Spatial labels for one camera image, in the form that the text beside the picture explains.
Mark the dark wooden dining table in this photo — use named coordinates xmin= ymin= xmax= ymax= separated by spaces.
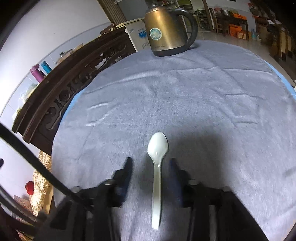
xmin=215 ymin=13 xmax=249 ymax=41

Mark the orange box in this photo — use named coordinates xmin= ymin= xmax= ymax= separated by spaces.
xmin=229 ymin=24 xmax=242 ymax=37

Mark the grey table cloth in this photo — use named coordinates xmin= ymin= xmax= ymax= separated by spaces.
xmin=52 ymin=40 xmax=295 ymax=240

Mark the gold electric kettle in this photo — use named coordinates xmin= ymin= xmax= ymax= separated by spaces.
xmin=144 ymin=1 xmax=198 ymax=57

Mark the black cable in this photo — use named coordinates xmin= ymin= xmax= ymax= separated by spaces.
xmin=0 ymin=122 xmax=93 ymax=209

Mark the dark carved wooden sideboard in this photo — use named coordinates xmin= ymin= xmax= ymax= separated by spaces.
xmin=11 ymin=28 xmax=135 ymax=155

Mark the white chest freezer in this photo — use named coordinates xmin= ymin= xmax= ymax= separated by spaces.
xmin=116 ymin=18 xmax=151 ymax=52

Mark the purple water bottle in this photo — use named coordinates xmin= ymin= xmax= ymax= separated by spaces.
xmin=30 ymin=64 xmax=45 ymax=83

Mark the blue water bottle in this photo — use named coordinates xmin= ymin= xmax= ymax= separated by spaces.
xmin=41 ymin=61 xmax=52 ymax=74

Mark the white ceramic spoon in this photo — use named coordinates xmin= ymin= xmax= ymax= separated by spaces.
xmin=147 ymin=132 xmax=169 ymax=230

